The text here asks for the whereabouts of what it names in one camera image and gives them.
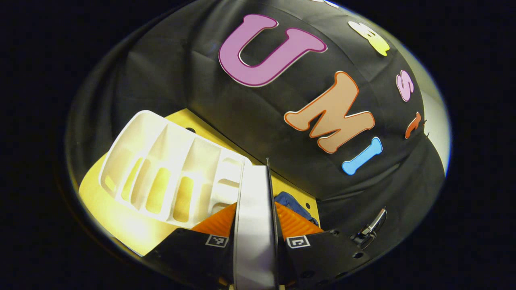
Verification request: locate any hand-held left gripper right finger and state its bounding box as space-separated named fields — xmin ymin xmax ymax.
xmin=274 ymin=201 xmax=371 ymax=288

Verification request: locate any black backdrop cloth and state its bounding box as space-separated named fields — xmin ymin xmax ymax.
xmin=67 ymin=0 xmax=446 ymax=258

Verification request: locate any white plastic bookshelf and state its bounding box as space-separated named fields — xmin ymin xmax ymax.
xmin=99 ymin=110 xmax=252 ymax=229

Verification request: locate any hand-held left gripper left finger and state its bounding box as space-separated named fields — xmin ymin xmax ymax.
xmin=144 ymin=203 xmax=238 ymax=288

